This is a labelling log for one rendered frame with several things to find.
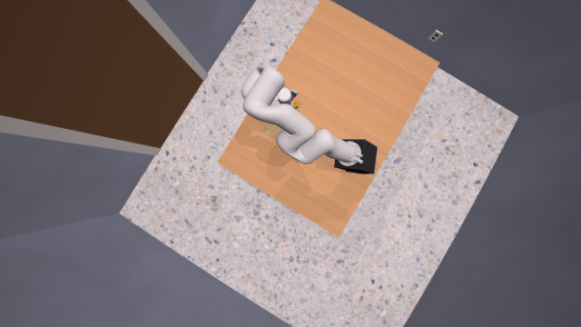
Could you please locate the tan mat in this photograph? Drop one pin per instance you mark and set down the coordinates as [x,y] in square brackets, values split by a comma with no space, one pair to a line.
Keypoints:
[271,130]

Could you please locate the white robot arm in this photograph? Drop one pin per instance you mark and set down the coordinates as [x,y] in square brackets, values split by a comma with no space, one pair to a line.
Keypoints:
[298,137]

